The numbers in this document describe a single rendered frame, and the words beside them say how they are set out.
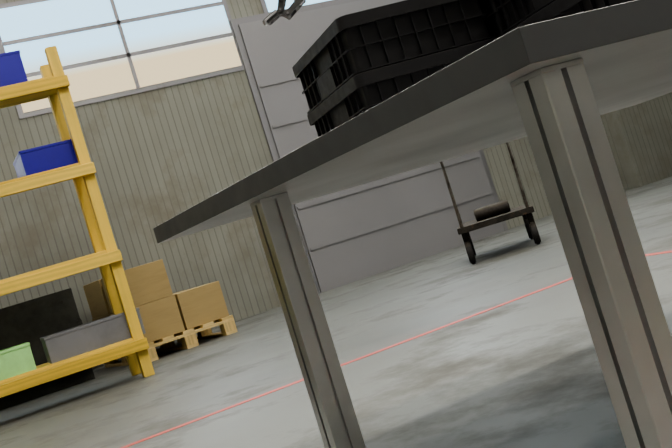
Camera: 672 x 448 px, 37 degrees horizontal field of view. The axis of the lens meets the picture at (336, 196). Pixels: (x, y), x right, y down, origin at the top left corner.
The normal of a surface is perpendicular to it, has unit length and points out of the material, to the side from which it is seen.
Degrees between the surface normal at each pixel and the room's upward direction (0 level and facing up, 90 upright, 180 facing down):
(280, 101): 90
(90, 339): 90
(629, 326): 90
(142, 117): 90
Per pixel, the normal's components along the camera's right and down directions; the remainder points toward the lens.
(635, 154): 0.40, -0.15
